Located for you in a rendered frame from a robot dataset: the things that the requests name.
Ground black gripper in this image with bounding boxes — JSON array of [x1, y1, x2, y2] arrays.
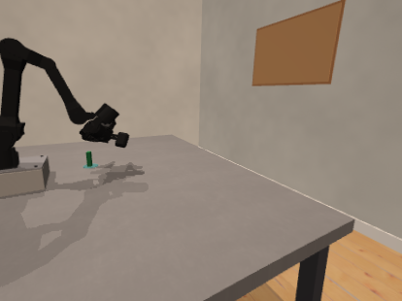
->
[[82, 126, 129, 148]]

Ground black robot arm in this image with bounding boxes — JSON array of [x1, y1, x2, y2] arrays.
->
[[0, 38, 119, 170]]

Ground green rectangular post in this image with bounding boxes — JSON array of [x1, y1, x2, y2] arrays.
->
[[86, 151, 92, 167]]

